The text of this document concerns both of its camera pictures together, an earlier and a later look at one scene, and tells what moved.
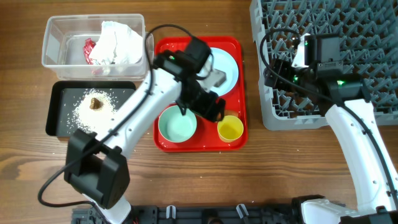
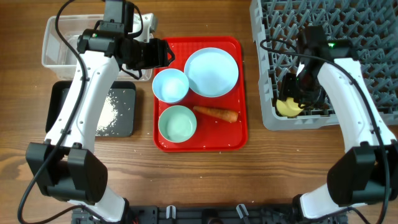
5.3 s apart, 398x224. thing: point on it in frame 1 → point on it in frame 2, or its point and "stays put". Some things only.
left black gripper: x=204 y=110 → x=160 y=55
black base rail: x=199 y=214 stays put
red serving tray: x=206 y=138 stays put
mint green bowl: x=175 y=127 stays put
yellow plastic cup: x=230 y=129 → x=288 y=107
